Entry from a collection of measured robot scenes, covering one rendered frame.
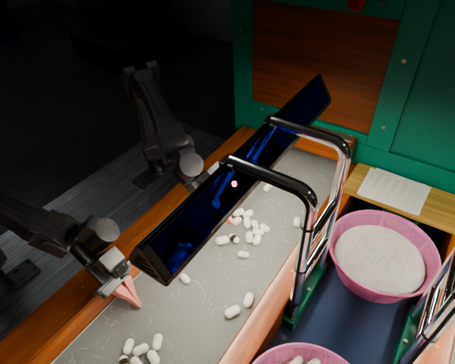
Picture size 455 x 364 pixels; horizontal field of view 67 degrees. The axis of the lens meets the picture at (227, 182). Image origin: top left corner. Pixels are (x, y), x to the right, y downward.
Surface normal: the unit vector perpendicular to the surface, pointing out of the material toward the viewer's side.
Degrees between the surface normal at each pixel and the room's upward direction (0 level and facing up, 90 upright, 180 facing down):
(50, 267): 0
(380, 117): 90
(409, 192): 0
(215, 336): 0
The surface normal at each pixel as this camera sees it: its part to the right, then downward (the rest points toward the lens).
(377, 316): -0.04, -0.73
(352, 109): -0.57, 0.58
